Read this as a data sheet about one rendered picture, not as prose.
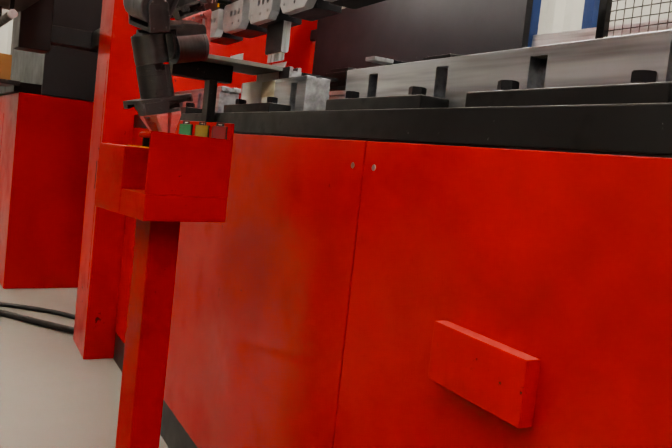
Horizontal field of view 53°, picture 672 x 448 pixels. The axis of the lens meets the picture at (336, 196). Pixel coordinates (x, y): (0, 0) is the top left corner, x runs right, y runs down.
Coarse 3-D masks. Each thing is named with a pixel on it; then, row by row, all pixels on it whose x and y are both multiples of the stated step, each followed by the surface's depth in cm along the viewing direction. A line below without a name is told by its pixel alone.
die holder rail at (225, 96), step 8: (224, 88) 193; (232, 88) 196; (192, 96) 217; (200, 96) 212; (216, 96) 196; (224, 96) 195; (232, 96) 196; (184, 104) 224; (200, 104) 212; (216, 104) 196; (224, 104) 195; (216, 112) 195
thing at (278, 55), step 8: (272, 24) 168; (280, 24) 164; (288, 24) 163; (272, 32) 168; (280, 32) 164; (288, 32) 163; (272, 40) 168; (280, 40) 163; (288, 40) 164; (272, 48) 167; (280, 48) 163; (288, 48) 164; (272, 56) 169; (280, 56) 165
